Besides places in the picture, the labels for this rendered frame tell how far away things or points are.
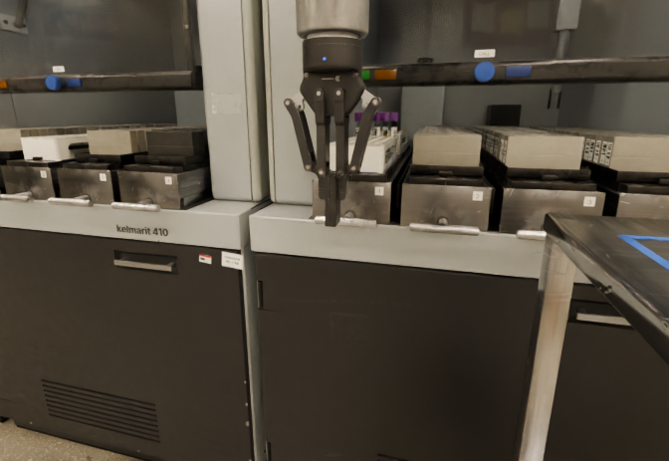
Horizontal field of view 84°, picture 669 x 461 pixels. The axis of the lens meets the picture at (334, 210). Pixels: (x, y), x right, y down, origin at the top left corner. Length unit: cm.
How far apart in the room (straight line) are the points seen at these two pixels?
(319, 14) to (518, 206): 39
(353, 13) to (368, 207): 30
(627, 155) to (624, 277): 47
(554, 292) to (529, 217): 22
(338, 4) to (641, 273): 37
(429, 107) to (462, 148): 62
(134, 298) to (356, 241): 51
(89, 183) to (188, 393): 50
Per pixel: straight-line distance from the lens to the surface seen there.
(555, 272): 43
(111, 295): 97
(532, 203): 63
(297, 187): 75
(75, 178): 94
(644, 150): 75
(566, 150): 71
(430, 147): 68
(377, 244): 64
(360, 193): 62
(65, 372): 121
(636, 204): 68
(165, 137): 87
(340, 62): 47
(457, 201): 62
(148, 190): 81
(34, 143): 106
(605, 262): 31
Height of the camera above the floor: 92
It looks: 14 degrees down
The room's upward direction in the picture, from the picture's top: straight up
